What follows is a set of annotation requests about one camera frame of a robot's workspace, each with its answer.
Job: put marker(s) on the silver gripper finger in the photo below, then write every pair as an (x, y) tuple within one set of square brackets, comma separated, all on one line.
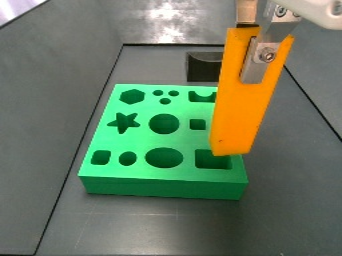
[(246, 13), (276, 21)]

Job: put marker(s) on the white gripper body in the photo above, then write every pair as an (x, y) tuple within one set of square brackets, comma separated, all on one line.
[(322, 12)]

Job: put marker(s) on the yellow rectangular block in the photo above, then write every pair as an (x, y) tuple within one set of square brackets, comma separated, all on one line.
[(242, 103)]

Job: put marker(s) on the black curved fixture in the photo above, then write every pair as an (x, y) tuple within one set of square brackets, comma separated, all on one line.
[(203, 66)]

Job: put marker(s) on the green foam shape board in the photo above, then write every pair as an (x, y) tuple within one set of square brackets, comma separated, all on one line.
[(149, 147)]

